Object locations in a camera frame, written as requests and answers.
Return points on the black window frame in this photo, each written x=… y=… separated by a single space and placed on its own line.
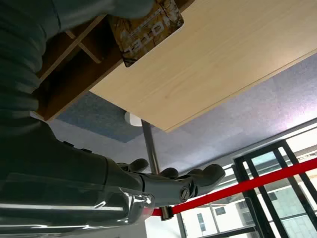
x=256 y=210

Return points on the long red barrier belt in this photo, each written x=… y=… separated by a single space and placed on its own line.
x=247 y=185

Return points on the short red barrier belt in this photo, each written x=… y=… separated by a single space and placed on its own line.
x=156 y=212

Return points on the brown wooden card tray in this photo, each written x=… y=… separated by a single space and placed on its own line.
x=81 y=75

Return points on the chrome stanchion post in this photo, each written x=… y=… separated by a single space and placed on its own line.
x=151 y=151

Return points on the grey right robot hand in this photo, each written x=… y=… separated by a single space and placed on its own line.
x=62 y=184

